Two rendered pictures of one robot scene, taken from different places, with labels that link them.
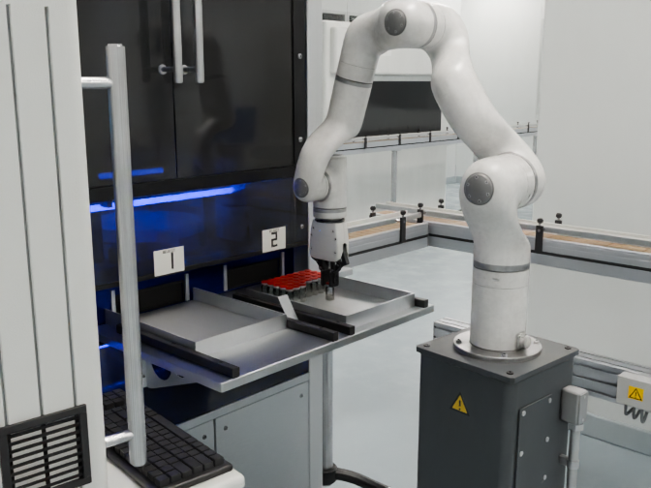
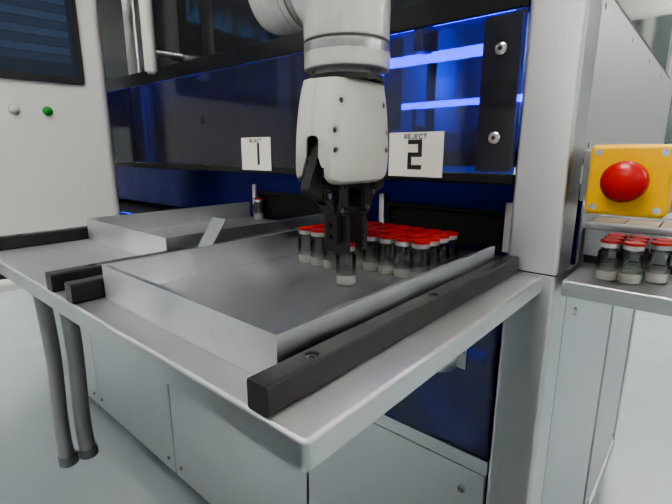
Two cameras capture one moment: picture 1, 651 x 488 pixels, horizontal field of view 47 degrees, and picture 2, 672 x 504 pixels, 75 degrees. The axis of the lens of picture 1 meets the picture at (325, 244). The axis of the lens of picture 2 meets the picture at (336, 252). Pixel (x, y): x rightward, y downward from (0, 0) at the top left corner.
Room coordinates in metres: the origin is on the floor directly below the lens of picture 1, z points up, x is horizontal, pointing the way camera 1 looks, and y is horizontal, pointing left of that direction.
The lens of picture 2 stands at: (1.85, -0.47, 1.02)
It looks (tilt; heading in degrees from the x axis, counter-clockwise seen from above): 13 degrees down; 88
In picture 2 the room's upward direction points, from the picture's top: straight up
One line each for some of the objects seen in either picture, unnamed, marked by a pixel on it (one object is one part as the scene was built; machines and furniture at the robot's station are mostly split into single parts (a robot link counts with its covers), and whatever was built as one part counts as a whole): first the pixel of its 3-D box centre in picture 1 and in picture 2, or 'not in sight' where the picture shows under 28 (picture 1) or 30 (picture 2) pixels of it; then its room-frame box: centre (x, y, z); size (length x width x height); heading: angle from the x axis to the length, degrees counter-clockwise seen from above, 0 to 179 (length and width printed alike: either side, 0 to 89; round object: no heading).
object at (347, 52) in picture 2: (328, 212); (347, 62); (1.87, -0.01, 1.11); 0.09 x 0.08 x 0.03; 47
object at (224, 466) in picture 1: (138, 434); not in sight; (1.24, 0.33, 0.82); 0.40 x 0.14 x 0.02; 41
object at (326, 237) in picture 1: (329, 236); (346, 127); (1.87, -0.01, 1.05); 0.10 x 0.08 x 0.11; 47
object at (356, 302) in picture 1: (329, 297); (315, 270); (1.84, -0.01, 0.90); 0.34 x 0.26 x 0.04; 47
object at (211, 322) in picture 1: (195, 319); (219, 224); (1.66, 0.30, 0.90); 0.34 x 0.26 x 0.04; 47
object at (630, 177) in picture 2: not in sight; (625, 181); (2.15, -0.04, 1.00); 0.04 x 0.04 x 0.04; 47
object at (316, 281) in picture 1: (304, 288); (364, 250); (1.90, 0.05, 0.91); 0.18 x 0.02 x 0.05; 137
